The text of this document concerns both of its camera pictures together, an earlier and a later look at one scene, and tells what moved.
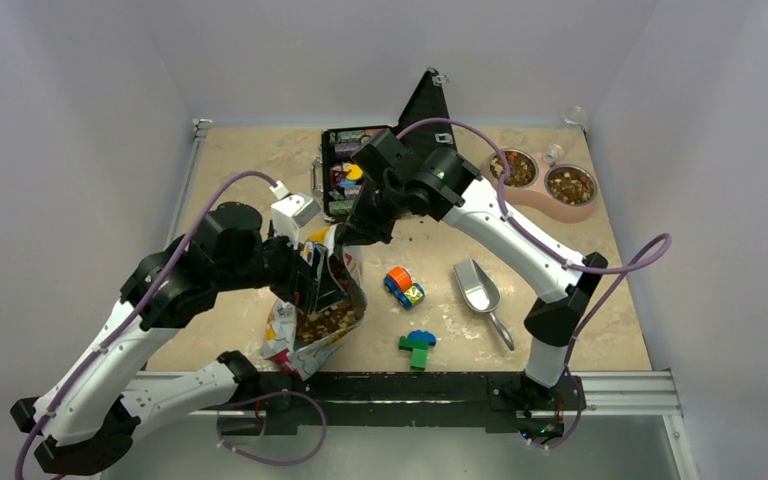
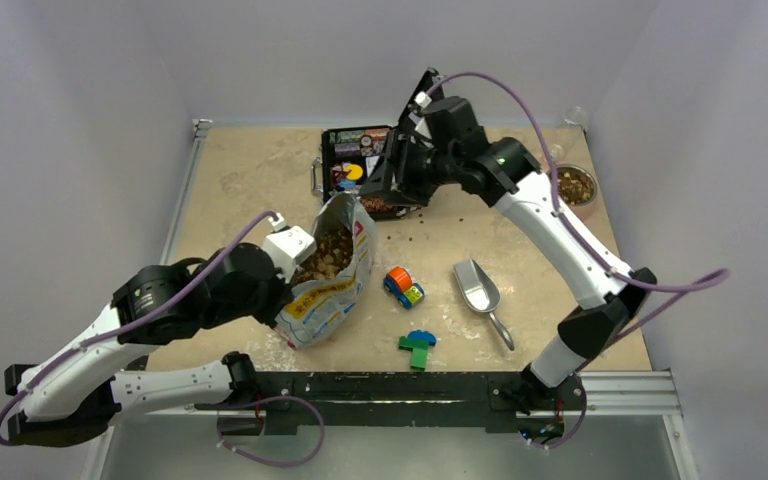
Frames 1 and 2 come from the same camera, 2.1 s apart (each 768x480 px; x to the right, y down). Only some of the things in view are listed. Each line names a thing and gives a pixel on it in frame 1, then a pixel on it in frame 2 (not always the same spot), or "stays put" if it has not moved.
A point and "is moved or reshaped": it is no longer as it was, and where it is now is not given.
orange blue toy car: (399, 283) stays put
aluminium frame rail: (629, 393) stays put
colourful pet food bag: (299, 341) is moved or reshaped
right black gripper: (361, 227) -> (405, 191)
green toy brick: (419, 351) stays put
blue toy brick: (423, 335) stays put
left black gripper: (310, 285) -> (284, 295)
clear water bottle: (573, 119) stays put
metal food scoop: (480, 292) stays put
